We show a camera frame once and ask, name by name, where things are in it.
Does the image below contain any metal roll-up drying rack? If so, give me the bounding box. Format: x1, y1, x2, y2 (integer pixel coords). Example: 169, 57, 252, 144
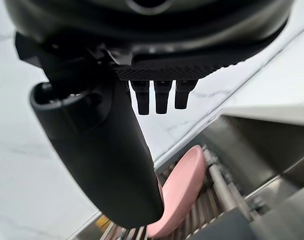
96, 143, 265, 240

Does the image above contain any pink plate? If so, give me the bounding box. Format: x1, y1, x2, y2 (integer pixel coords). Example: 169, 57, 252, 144
146, 144, 207, 238

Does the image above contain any stainless steel sink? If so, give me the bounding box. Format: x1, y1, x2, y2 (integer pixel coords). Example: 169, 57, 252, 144
76, 106, 304, 240

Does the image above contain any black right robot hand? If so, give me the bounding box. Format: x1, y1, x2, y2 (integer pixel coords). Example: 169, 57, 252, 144
3, 0, 292, 229

